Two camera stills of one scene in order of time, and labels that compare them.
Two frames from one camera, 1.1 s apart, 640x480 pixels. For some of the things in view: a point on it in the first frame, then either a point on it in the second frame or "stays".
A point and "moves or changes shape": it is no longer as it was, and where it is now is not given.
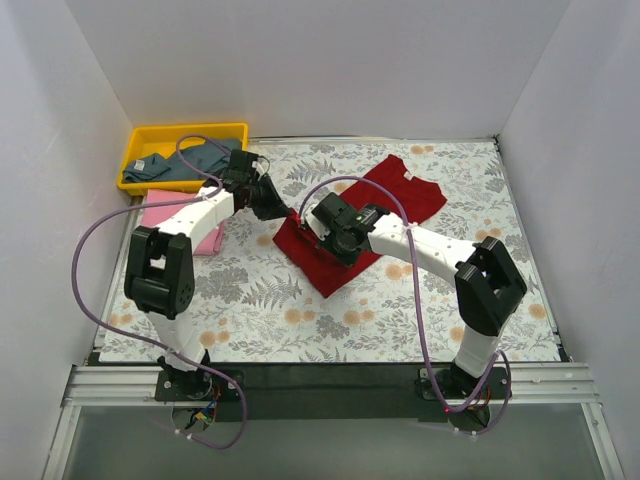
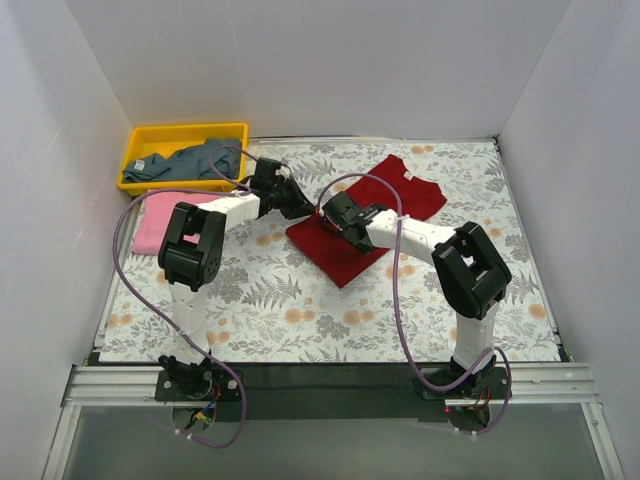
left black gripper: [261, 195] to [291, 197]
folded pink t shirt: [151, 215] stays
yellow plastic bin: [165, 140] stays
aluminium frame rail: [113, 386] stays
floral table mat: [253, 303] stays
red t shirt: [389, 190] moves or changes shape
